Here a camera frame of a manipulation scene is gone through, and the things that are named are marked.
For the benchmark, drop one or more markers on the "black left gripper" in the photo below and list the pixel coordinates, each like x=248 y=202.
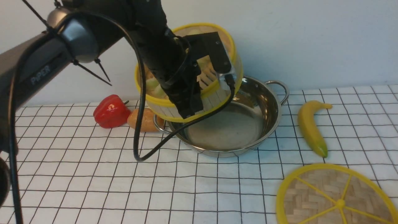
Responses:
x=183 y=89

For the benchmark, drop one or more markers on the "yellow bamboo steamer basket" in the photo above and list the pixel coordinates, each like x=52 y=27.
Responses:
x=161 y=105

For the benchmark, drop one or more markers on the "yellow woven steamer lid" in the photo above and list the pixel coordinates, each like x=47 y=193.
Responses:
x=332 y=194

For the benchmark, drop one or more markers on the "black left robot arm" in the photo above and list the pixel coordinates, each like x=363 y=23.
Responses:
x=79 y=31

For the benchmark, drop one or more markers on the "stainless steel pot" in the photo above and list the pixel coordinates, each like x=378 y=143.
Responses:
x=252 y=117

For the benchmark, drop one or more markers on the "green dumpling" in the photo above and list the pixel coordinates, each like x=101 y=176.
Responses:
x=151 y=84

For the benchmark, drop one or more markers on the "red bell pepper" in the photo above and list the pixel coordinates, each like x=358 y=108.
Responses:
x=111 y=112

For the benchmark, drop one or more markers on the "yellow banana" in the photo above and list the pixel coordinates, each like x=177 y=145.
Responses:
x=309 y=129

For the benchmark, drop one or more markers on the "white grid tablecloth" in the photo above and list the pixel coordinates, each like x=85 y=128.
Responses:
x=71 y=171

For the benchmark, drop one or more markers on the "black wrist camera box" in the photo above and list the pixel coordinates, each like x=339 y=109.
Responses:
x=210 y=44

